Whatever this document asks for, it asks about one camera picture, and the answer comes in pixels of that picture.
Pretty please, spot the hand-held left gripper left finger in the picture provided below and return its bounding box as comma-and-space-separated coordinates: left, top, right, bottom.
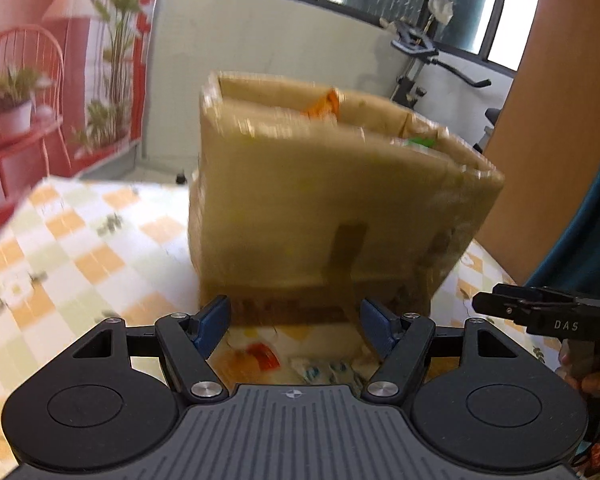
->
72, 294, 232, 403

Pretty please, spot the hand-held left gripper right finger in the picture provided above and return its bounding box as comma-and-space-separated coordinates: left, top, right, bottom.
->
359, 298, 522, 403

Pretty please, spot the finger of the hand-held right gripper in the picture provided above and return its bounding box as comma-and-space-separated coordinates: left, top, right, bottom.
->
492, 283, 588, 308
471, 292, 533, 332

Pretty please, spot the orange red snack packet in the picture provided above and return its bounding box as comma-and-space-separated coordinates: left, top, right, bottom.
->
224, 339, 283, 372

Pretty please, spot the white blue snack packet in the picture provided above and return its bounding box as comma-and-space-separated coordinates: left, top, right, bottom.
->
287, 352, 363, 387

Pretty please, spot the taped cardboard box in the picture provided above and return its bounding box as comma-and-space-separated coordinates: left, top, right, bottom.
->
186, 70, 507, 323

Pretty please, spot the green snack packet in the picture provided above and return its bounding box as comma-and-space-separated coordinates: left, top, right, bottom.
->
404, 135, 440, 151

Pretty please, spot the person's right hand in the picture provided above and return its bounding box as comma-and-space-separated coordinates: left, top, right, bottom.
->
557, 342, 600, 402

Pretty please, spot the teal curtain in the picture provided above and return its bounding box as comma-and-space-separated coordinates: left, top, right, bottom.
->
524, 142, 600, 303

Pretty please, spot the checkered floral tablecloth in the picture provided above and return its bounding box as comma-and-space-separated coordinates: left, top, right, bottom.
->
0, 174, 597, 480

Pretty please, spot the wooden door panel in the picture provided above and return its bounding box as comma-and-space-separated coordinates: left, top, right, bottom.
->
481, 0, 600, 287

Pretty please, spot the black exercise bike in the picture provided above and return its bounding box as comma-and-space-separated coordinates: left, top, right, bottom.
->
379, 19, 502, 157

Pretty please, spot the white lamp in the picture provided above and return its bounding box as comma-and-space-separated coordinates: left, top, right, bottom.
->
426, 0, 456, 29

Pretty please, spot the wall poster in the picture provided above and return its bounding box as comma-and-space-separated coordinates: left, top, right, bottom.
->
0, 0, 165, 243

